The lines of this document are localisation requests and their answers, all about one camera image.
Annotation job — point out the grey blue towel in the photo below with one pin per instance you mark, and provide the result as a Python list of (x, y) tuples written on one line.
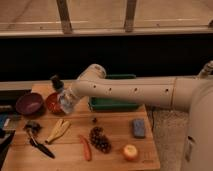
[(67, 100)]

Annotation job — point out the yellow banana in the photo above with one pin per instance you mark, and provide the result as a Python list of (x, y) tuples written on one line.
[(59, 129)]

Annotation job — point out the red yellow apple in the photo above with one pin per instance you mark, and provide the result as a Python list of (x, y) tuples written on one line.
[(130, 152)]

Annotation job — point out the dark bottle with blue base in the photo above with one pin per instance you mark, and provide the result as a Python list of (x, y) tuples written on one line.
[(57, 84)]

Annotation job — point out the orange carrot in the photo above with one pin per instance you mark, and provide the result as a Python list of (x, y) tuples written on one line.
[(86, 147)]

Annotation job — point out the bunch of dark grapes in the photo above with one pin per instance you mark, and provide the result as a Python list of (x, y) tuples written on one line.
[(99, 140)]

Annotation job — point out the dark round brush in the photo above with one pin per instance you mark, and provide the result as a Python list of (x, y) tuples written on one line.
[(33, 126)]

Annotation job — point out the blue sponge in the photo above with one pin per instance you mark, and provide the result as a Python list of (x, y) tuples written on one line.
[(138, 127)]

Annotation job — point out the small loose grape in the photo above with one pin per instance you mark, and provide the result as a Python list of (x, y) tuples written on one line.
[(94, 120)]

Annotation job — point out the wooden cutting board table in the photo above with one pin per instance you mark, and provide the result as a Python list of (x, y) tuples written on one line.
[(68, 151)]

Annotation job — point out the purple bowl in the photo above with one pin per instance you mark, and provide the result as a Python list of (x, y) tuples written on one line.
[(29, 103)]

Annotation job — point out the red bowl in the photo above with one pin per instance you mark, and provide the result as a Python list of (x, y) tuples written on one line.
[(52, 104)]

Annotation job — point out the green plastic tray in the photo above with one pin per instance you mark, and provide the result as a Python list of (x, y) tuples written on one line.
[(106, 104)]

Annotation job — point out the black handled knife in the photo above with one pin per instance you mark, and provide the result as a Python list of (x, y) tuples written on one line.
[(39, 146)]

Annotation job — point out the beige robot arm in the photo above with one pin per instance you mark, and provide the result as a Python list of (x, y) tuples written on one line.
[(191, 94)]

